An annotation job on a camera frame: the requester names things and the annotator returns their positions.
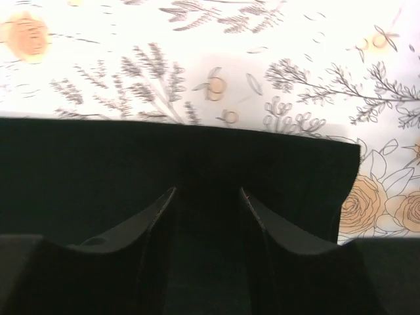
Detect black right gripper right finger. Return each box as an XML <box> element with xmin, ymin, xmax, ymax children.
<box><xmin>240</xmin><ymin>191</ymin><xmax>419</xmax><ymax>314</ymax></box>

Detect black t shirt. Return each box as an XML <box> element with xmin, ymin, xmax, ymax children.
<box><xmin>1</xmin><ymin>118</ymin><xmax>360</xmax><ymax>314</ymax></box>

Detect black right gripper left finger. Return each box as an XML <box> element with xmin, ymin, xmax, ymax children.
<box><xmin>1</xmin><ymin>188</ymin><xmax>177</xmax><ymax>314</ymax></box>

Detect floral tablecloth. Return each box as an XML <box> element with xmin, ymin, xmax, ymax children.
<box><xmin>1</xmin><ymin>1</ymin><xmax>419</xmax><ymax>244</ymax></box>

